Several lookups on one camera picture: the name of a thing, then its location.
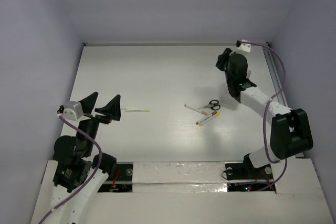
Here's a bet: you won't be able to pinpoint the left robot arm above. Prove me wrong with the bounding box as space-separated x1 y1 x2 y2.
40 92 121 223

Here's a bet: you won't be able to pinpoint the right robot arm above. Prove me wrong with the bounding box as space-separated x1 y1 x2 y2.
216 45 313 180

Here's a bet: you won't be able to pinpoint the white compartment pen holder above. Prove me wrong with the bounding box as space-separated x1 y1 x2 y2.
222 87 242 110

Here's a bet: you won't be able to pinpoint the brown tipped white marker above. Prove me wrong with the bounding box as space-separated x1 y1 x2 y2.
196 111 217 125

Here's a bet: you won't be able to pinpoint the yellow tipped white marker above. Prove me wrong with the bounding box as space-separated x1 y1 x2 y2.
198 113 220 126

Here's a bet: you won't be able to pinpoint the pink tipped white marker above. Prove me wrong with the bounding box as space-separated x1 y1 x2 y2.
184 104 208 115

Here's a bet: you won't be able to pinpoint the white front platform board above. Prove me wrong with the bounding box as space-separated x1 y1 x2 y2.
31 158 333 223

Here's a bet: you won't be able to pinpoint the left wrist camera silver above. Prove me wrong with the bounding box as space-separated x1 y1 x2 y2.
57 101 85 122

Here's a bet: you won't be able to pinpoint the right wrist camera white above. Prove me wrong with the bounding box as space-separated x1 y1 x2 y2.
236 40 251 54

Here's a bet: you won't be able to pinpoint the black handled scissors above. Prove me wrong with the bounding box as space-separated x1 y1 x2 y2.
198 99 221 111

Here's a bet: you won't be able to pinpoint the right side aluminium rail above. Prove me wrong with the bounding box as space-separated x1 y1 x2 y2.
262 45 305 158

